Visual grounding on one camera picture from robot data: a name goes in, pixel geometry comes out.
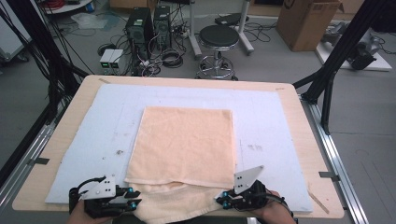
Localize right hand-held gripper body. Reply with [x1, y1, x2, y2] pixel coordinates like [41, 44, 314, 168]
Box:
[233, 165, 269, 213]

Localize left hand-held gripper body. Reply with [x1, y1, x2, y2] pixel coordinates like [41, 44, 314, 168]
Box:
[81, 175, 126, 218]

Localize cream towel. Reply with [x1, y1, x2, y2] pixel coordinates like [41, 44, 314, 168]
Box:
[124, 105, 236, 224]

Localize person's left hand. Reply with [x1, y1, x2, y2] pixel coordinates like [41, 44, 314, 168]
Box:
[66, 200, 114, 224]

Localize person's right hand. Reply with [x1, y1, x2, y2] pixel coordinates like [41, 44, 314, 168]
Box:
[251, 189, 297, 224]

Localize person's dark trousers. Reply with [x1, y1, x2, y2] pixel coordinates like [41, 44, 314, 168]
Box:
[111, 215, 250, 224]

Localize white foam mat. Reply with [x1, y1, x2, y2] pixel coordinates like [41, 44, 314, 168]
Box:
[45, 83, 314, 214]

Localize black table clip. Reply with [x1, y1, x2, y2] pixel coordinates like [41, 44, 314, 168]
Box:
[318, 171, 341, 182]
[27, 157, 50, 166]

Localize thin wooden strip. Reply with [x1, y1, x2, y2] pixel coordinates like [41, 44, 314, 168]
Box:
[307, 185, 330, 215]

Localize wooden table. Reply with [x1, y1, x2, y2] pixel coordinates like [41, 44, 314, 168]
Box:
[11, 74, 345, 219]

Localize white power supply unit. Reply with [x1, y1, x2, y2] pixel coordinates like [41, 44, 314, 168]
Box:
[99, 49, 115, 75]
[108, 49, 125, 75]

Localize black round stool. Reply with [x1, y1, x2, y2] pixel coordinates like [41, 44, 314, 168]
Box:
[195, 24, 240, 81]

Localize white stand leg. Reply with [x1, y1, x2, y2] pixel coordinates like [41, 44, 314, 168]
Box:
[237, 0, 255, 56]
[187, 0, 204, 60]

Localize large black computer tower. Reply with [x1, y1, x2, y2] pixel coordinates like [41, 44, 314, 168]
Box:
[125, 7, 154, 62]

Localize black flat case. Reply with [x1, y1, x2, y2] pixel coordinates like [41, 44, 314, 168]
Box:
[214, 12, 250, 27]

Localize slim black computer tower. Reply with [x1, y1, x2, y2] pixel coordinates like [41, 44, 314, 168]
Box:
[152, 5, 172, 50]

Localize cardboard box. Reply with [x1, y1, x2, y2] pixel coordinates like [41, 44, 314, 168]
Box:
[276, 0, 342, 52]

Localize clear plastic bag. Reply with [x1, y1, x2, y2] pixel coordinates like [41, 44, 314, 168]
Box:
[70, 12, 108, 31]

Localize white board with devices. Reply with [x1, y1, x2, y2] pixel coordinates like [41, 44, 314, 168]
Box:
[316, 21, 393, 72]

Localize white round table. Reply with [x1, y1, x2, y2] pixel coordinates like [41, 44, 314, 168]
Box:
[41, 0, 94, 15]

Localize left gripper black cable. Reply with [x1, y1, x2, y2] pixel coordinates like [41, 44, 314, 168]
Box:
[68, 175, 107, 214]

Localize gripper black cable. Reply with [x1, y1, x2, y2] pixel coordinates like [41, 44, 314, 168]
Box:
[264, 190, 296, 220]
[68, 175, 107, 214]

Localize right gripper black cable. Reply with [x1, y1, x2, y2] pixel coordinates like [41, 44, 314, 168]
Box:
[264, 190, 296, 220]

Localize aluminium rail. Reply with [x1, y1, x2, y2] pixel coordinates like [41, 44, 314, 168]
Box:
[0, 124, 56, 213]
[300, 94, 370, 224]

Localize coil of black cable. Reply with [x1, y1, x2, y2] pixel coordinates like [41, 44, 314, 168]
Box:
[161, 49, 185, 69]

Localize black metal frame with cables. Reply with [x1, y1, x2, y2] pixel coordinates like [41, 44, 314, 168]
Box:
[0, 0, 90, 125]

